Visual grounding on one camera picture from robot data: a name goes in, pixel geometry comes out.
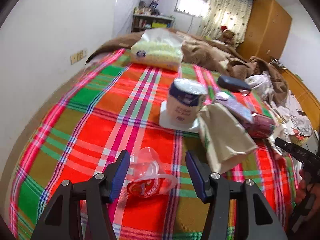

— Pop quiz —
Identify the dark red soda can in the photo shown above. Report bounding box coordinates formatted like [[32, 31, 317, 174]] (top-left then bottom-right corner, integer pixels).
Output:
[[242, 112, 276, 139]]

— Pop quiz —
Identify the beige paper bag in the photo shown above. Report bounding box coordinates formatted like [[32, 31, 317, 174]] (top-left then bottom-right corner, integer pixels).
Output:
[[197, 103, 258, 173]]

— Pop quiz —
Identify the clear jelly cup red lid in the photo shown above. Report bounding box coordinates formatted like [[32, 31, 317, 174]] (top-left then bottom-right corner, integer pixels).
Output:
[[127, 147, 178, 199]]

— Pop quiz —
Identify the white blue yogurt cup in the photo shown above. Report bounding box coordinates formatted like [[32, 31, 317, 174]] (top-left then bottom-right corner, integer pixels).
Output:
[[159, 78, 208, 133]]

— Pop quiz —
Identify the purple milk carton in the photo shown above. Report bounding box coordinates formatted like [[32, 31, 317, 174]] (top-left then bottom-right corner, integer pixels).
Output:
[[214, 92, 253, 124]]

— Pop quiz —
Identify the person right hand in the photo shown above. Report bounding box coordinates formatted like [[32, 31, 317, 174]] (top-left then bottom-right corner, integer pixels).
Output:
[[295, 169, 320, 220]]

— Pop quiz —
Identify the pale pink crumpled sheet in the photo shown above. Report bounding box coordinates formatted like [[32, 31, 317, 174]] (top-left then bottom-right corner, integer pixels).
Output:
[[271, 90, 313, 140]]

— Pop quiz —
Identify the wooden headboard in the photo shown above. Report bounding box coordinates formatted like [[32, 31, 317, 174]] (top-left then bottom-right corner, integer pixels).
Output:
[[280, 69, 320, 130]]

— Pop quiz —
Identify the white floral pillow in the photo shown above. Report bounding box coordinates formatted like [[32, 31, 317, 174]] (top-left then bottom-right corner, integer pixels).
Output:
[[245, 71, 274, 101]]

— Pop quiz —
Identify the dark blue glasses case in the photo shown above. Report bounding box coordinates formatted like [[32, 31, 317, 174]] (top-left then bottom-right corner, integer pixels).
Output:
[[217, 75, 251, 92]]

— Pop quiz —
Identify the plaid red green blanket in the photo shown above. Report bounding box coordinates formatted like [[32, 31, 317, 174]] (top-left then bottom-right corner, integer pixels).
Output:
[[10, 49, 297, 239]]

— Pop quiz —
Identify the wooden wardrobe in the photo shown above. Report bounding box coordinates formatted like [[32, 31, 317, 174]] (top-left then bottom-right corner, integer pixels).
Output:
[[236, 0, 292, 62]]

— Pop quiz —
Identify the brown teddy bear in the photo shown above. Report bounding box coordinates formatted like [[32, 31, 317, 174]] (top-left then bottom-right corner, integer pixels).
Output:
[[217, 25, 235, 46]]

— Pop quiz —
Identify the brown fleece blanket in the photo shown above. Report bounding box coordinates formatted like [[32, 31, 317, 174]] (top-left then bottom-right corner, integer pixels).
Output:
[[85, 28, 290, 106]]

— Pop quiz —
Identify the green white tissue pack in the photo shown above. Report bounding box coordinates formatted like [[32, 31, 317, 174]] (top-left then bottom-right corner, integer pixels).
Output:
[[130, 28, 183, 72]]

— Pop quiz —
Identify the patterned window curtain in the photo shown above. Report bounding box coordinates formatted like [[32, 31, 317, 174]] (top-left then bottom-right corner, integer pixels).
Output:
[[197, 0, 253, 47]]

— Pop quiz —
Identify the cluttered white shelf unit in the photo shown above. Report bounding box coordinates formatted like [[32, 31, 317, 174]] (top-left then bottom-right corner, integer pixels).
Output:
[[131, 0, 175, 33]]

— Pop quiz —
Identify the small bright window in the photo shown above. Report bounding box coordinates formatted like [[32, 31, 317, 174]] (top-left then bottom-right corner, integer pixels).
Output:
[[174, 0, 209, 17]]

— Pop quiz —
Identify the wall power socket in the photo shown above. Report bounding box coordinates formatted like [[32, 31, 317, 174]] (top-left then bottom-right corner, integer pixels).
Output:
[[70, 49, 87, 65]]

